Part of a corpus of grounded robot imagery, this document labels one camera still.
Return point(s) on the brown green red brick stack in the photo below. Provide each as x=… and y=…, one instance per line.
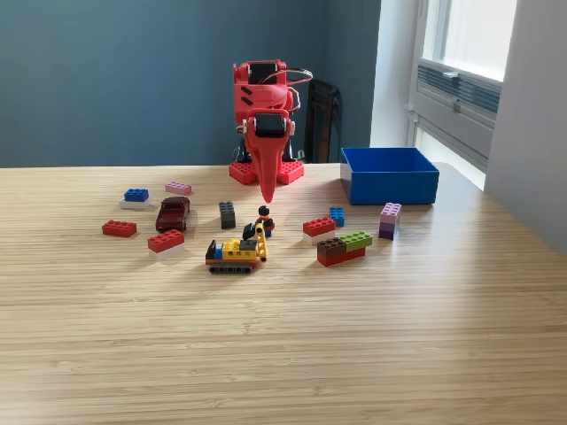
x=341, y=250

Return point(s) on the blue plastic bin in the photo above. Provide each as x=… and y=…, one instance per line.
x=390, y=188

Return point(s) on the toy figure with red shirt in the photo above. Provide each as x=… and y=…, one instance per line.
x=264, y=217

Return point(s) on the small blue brick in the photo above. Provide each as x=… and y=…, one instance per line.
x=339, y=214

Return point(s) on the dark red toy car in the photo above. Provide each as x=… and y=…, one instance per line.
x=172, y=214

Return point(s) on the red on white brick stack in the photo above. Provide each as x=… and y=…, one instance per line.
x=166, y=242
x=319, y=228

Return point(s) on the black clamp behind base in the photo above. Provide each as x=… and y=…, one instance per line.
x=241, y=152
x=290, y=150

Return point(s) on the small yellow toy digger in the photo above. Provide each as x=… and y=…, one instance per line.
x=235, y=253

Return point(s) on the dark grey brick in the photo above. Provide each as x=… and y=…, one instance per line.
x=227, y=216

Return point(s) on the pink and purple brick stack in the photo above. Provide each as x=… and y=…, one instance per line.
x=390, y=221

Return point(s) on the blue on white brick stack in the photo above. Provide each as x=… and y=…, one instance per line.
x=135, y=196

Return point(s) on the grey window vent unit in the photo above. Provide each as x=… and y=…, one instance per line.
x=456, y=104

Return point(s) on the black chair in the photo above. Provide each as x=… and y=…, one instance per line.
x=323, y=119

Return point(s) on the white window frame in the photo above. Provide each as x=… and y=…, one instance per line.
x=432, y=31

